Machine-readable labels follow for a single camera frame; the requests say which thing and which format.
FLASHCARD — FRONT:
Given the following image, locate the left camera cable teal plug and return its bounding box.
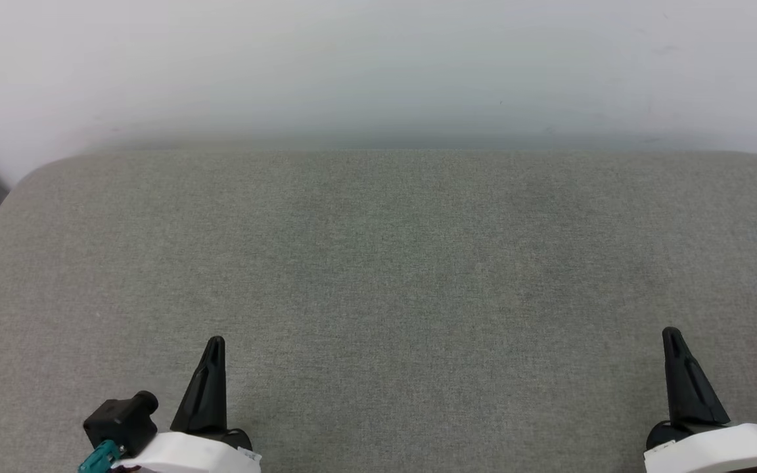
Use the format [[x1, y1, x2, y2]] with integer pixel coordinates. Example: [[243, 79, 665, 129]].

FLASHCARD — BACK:
[[78, 439, 124, 473]]

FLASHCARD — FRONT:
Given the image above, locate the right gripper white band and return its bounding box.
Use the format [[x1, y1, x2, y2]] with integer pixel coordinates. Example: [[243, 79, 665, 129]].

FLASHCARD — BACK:
[[643, 327, 757, 473]]

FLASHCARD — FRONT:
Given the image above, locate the grey fabric sofa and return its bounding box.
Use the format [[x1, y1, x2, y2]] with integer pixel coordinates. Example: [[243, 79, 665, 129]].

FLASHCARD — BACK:
[[0, 150, 757, 473]]

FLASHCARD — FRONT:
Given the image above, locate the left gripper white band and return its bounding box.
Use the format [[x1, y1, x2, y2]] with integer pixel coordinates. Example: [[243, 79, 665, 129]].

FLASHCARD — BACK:
[[112, 336, 263, 473]]

